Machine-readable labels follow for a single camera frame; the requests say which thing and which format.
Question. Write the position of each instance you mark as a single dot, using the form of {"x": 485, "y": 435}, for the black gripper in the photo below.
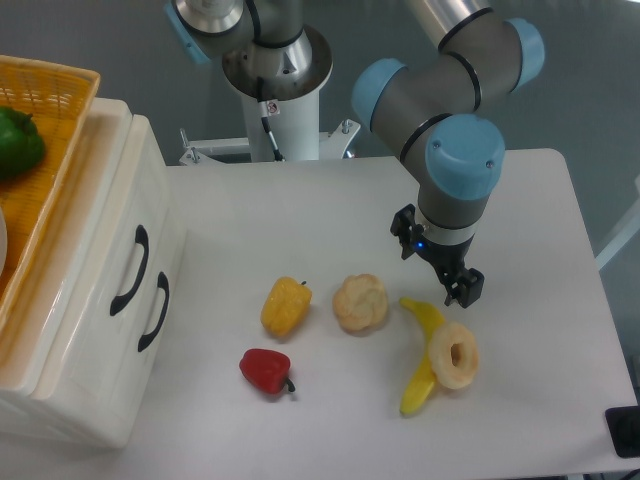
{"x": 463, "y": 286}

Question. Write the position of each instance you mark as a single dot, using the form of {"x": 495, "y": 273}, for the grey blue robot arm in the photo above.
{"x": 429, "y": 119}

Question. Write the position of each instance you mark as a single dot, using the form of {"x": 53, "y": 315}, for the white drawer cabinet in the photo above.
{"x": 27, "y": 340}

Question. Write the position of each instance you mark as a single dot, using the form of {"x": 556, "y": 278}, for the round knotted bread roll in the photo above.
{"x": 360, "y": 303}

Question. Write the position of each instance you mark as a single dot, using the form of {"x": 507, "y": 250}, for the yellow banana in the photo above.
{"x": 423, "y": 380}

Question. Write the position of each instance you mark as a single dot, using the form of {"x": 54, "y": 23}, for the yellow bell pepper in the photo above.
{"x": 285, "y": 307}

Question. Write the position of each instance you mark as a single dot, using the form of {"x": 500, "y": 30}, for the red bell pepper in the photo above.
{"x": 267, "y": 370}

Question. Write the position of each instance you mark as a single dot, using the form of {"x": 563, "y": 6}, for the black device at edge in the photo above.
{"x": 624, "y": 426}

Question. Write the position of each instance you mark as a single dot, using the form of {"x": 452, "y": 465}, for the orange woven basket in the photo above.
{"x": 44, "y": 106}

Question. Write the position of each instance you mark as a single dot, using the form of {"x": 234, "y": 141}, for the green bell pepper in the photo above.
{"x": 22, "y": 147}

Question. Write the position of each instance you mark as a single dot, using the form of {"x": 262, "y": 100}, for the white plate edge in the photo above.
{"x": 3, "y": 241}

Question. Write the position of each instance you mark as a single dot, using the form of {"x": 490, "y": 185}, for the white frame bar right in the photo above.
{"x": 623, "y": 231}

